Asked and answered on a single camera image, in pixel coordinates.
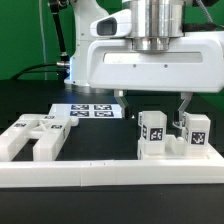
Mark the white chair back part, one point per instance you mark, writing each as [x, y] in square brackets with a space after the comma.
[49, 131]

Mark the white chair seat part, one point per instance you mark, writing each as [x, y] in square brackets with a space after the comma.
[171, 148]

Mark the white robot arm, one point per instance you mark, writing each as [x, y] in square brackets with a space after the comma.
[88, 11]

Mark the white tagged nut cube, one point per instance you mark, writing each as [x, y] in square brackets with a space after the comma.
[140, 119]
[179, 124]

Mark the white U-shaped obstacle fence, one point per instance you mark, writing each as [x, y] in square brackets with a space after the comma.
[113, 172]

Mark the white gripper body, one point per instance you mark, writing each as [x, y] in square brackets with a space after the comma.
[146, 49]

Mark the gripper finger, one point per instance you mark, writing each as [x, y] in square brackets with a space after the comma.
[186, 98]
[120, 96]

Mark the white base tag sheet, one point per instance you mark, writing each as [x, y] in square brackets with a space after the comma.
[87, 111]

